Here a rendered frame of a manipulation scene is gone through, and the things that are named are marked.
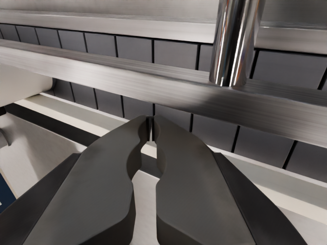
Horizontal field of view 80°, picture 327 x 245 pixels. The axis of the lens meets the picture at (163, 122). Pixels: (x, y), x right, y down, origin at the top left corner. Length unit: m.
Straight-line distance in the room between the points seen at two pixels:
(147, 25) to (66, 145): 0.24
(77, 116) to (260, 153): 0.17
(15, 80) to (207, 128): 0.20
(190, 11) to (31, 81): 0.18
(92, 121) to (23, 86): 0.09
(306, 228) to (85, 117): 0.27
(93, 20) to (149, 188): 0.20
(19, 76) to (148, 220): 0.24
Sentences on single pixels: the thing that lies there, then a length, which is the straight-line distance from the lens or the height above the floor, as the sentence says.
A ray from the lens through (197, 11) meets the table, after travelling 0.20.
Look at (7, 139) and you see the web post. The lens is 0.54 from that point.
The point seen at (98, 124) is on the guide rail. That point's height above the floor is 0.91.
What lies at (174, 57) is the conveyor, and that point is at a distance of 0.16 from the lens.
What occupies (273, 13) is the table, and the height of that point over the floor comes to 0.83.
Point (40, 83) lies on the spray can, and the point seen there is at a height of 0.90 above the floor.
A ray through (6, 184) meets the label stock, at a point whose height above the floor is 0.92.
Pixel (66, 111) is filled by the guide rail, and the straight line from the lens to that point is 0.23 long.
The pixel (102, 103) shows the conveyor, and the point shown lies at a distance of 0.23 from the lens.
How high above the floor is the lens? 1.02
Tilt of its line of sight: 49 degrees down
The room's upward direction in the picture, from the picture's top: 133 degrees counter-clockwise
